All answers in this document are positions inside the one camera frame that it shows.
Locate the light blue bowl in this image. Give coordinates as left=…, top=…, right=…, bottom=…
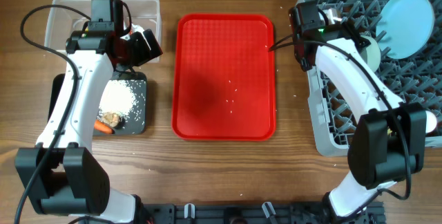
left=319, top=8, right=343, bottom=26

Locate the white tissue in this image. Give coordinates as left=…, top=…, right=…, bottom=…
left=130, top=24, right=144, bottom=35

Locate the white rice pile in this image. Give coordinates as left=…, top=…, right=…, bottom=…
left=97, top=80, right=146, bottom=122

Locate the green bowl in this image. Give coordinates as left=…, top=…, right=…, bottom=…
left=360, top=35, right=381, bottom=72

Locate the brown food scrap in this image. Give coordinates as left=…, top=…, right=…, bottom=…
left=102, top=112, right=122, bottom=128

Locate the orange carrot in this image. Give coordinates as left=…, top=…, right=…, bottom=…
left=94, top=120, right=114, bottom=134

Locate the light blue plate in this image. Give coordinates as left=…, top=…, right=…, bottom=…
left=376, top=0, right=435, bottom=59

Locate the pink plastic cup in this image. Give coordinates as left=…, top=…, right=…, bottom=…
left=425, top=111, right=437, bottom=133

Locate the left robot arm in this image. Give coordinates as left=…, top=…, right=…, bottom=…
left=15, top=0, right=162, bottom=223

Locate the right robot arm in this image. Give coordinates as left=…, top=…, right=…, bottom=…
left=289, top=1, right=433, bottom=223

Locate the grey dishwasher rack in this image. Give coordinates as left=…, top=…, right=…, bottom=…
left=299, top=0, right=441, bottom=157

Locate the clear plastic bin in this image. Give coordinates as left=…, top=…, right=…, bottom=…
left=44, top=0, right=162, bottom=63

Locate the red serving tray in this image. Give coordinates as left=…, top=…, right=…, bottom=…
left=171, top=13, right=276, bottom=142

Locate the black plastic tray bin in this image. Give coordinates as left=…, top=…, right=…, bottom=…
left=48, top=71, right=148, bottom=136

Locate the right black cable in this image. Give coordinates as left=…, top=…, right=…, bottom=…
left=268, top=6, right=412, bottom=224

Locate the black cable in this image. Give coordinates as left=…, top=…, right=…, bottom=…
left=13, top=1, right=134, bottom=224
left=268, top=6, right=412, bottom=224

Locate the left black cable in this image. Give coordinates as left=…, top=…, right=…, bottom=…
left=13, top=1, right=134, bottom=224

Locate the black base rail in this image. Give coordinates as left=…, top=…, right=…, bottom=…
left=137, top=201, right=387, bottom=224

